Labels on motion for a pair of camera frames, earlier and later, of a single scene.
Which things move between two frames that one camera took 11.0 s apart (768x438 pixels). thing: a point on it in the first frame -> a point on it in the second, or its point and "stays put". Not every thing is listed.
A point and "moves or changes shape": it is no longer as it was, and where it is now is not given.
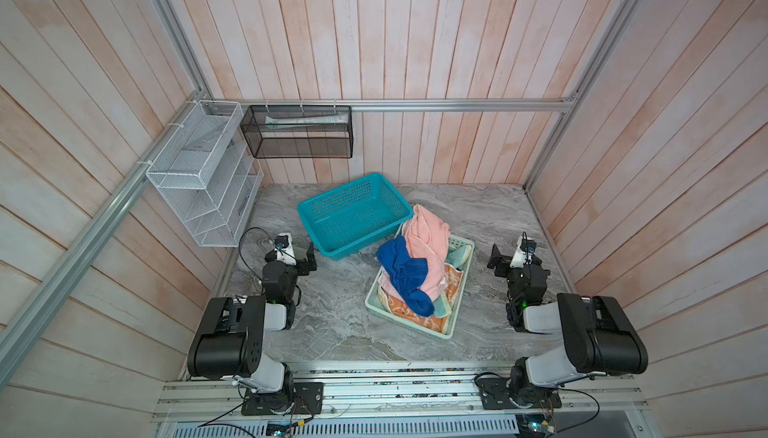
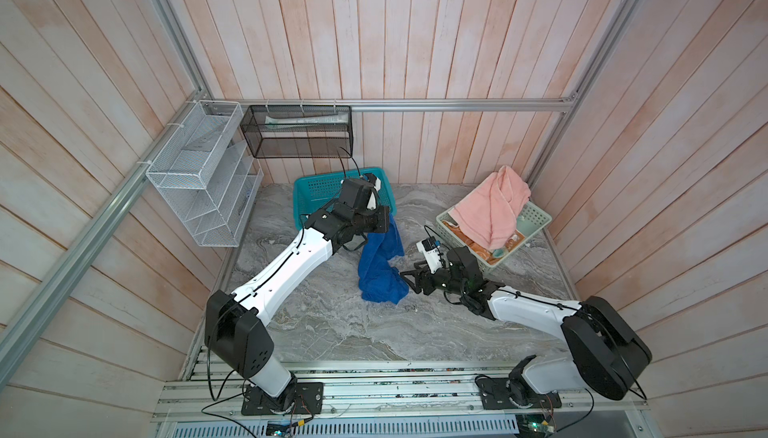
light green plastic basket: [375, 299] -> [532, 221]
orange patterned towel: [401, 310] -> [482, 251]
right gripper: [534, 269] -> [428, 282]
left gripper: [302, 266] -> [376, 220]
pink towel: [425, 238] -> [488, 209]
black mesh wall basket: [299, 131] stays put
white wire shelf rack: [209, 175] stays put
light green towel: [457, 256] -> [523, 226]
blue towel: [407, 274] moves or changes shape
